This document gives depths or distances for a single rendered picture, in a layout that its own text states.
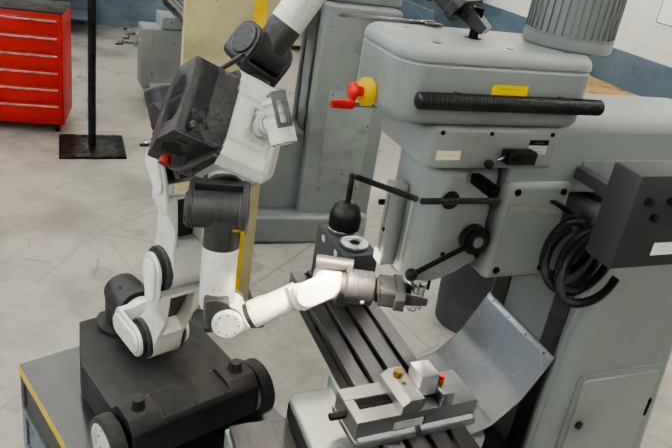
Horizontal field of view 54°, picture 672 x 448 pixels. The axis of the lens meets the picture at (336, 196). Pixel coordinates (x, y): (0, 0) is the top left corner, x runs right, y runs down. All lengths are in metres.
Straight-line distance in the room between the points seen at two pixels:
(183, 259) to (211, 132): 0.59
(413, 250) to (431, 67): 0.45
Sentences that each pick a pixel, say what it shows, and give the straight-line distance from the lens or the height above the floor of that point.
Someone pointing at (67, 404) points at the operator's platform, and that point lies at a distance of 2.59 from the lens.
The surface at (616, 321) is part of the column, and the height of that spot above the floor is 1.23.
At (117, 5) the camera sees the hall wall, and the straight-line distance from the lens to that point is 10.41.
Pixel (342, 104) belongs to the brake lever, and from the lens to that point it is 1.51.
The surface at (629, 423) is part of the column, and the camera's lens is 2.21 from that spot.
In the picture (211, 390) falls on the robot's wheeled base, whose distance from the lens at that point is 2.33.
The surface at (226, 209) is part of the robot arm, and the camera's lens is 1.57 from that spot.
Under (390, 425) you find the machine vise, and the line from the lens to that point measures 1.71.
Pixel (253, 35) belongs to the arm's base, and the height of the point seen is 1.78.
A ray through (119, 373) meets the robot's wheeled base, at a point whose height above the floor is 0.57.
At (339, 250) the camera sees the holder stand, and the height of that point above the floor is 1.13.
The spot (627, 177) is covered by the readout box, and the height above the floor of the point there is 1.71.
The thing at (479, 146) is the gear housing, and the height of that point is 1.69.
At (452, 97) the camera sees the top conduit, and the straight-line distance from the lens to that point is 1.32.
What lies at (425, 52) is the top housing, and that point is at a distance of 1.31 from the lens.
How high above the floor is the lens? 2.12
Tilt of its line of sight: 24 degrees down
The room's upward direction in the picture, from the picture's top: 9 degrees clockwise
